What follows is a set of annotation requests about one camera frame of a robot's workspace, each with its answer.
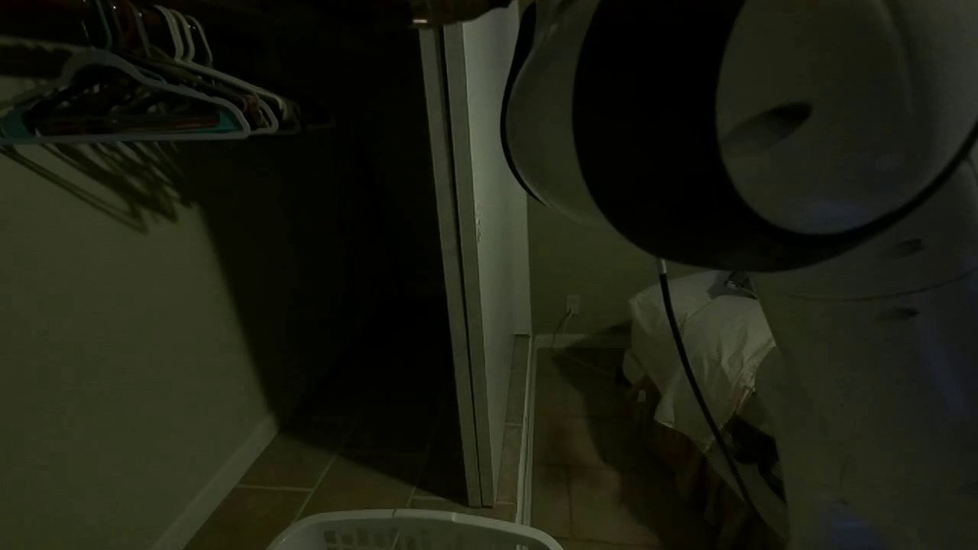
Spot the white closet door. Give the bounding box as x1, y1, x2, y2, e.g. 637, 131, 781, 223
414, 15, 541, 525

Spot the white bed cloth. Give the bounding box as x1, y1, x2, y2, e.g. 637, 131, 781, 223
617, 266, 785, 454

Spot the white plastic laundry basket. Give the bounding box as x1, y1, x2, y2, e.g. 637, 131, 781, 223
267, 508, 565, 550

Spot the white plastic clothes hanger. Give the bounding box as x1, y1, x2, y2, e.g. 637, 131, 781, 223
0, 40, 255, 146
149, 2, 300, 138

